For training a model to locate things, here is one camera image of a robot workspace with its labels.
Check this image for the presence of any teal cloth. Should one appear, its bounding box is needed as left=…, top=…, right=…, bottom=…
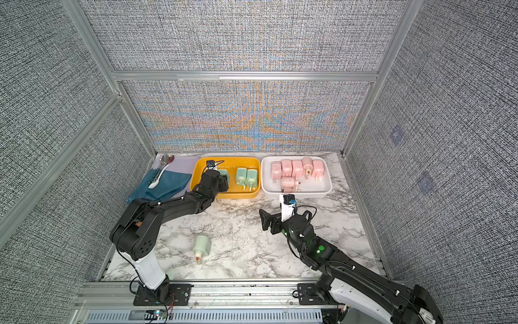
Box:
left=126, top=169, right=192, bottom=204

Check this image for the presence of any pink sharpener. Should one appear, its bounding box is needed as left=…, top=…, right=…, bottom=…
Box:
left=291, top=159, right=304, bottom=179
left=281, top=177, right=302, bottom=193
left=312, top=159, right=325, bottom=182
left=302, top=157, right=314, bottom=179
left=281, top=159, right=293, bottom=177
left=271, top=161, right=283, bottom=183

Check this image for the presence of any aluminium front rail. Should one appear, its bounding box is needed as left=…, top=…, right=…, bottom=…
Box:
left=72, top=278, right=317, bottom=311

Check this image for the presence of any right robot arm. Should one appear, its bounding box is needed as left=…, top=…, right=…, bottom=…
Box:
left=259, top=194, right=444, bottom=323

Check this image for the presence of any yellow plastic tray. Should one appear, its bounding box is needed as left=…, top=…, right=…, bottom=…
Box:
left=190, top=156, right=261, bottom=199

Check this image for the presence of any metal spoon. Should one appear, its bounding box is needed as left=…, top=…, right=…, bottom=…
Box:
left=154, top=154, right=175, bottom=170

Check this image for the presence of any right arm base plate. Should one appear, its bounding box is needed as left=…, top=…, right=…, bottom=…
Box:
left=296, top=283, right=337, bottom=306

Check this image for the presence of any green sharpener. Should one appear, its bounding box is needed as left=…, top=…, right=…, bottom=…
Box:
left=246, top=169, right=258, bottom=192
left=236, top=167, right=248, bottom=188
left=219, top=169, right=229, bottom=184
left=193, top=235, right=211, bottom=264

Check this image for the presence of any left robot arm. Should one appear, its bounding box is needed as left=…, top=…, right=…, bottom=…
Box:
left=109, top=160, right=229, bottom=306

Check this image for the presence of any white spoon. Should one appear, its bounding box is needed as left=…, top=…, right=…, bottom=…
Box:
left=148, top=163, right=169, bottom=189

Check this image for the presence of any white plastic tray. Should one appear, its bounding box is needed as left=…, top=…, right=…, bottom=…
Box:
left=261, top=155, right=333, bottom=198

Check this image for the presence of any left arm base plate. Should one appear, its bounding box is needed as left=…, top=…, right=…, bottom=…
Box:
left=133, top=283, right=192, bottom=306

